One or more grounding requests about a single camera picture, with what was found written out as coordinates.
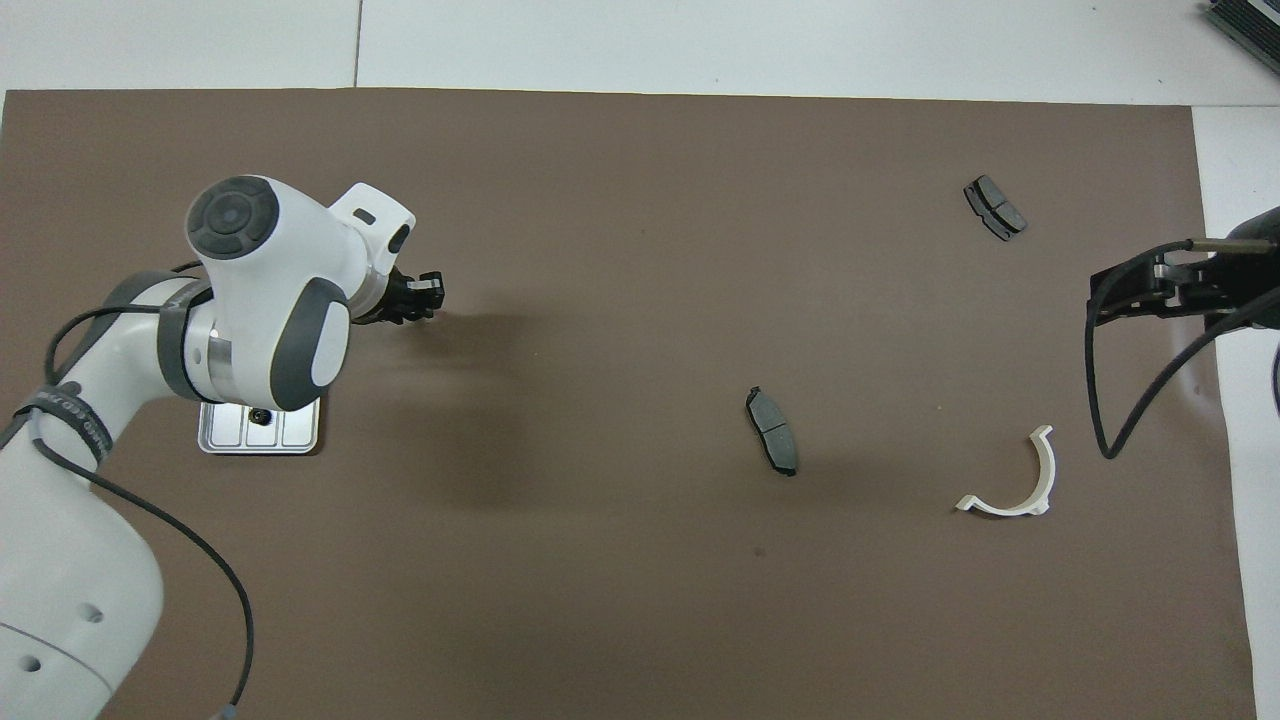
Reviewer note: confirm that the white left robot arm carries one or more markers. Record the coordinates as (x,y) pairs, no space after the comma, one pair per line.
(250,300)

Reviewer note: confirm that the brown table mat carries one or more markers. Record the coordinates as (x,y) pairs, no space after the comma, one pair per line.
(700,600)

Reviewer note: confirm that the silver metal tray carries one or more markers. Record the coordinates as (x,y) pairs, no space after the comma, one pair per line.
(290,432)

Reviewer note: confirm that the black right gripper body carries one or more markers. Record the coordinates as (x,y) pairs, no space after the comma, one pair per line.
(1245,285)

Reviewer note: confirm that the grey ribbed device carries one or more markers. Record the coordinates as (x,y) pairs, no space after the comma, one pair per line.
(1250,28)

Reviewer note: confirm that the small black bearing gear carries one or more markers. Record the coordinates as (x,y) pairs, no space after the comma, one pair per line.
(261,414)

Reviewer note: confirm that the white curved plastic bracket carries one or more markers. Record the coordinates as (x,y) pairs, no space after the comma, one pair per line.
(1042,475)

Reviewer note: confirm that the long dark brake pad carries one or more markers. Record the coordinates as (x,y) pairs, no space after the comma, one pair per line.
(772,425)

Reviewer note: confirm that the short dark brake pad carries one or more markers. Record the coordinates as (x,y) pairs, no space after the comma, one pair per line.
(995,207)

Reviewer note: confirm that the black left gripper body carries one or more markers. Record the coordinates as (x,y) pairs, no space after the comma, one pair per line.
(388,298)

